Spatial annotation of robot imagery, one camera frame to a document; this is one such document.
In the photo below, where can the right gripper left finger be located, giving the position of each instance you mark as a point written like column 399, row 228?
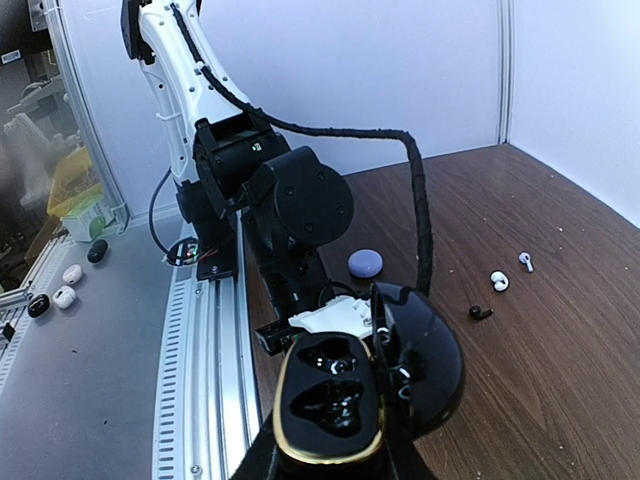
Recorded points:
column 261, row 461

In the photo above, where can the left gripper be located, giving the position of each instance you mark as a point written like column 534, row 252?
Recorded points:
column 276, row 337

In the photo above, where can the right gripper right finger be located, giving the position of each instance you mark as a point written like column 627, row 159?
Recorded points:
column 403, row 461

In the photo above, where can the black charging case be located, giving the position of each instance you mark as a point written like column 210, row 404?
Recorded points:
column 336, row 392

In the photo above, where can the black earbud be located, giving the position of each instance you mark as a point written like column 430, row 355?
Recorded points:
column 478, row 313

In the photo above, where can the purple round charging case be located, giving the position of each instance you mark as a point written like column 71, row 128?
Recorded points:
column 365, row 263

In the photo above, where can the black case off table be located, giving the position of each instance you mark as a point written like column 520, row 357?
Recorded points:
column 97, row 251

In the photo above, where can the white case off table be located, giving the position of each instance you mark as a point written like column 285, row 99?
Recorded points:
column 73, row 274

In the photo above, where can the white clip earbud upper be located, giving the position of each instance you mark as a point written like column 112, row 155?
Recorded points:
column 500, row 281

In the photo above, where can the green white box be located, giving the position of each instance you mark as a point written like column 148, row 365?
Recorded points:
column 88, row 219

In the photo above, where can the purple stem earbud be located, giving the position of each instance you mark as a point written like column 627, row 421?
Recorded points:
column 526, row 260

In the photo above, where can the front aluminium rail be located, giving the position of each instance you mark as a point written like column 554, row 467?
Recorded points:
column 207, row 407

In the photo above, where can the right aluminium frame post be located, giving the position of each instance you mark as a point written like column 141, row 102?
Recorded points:
column 506, row 30

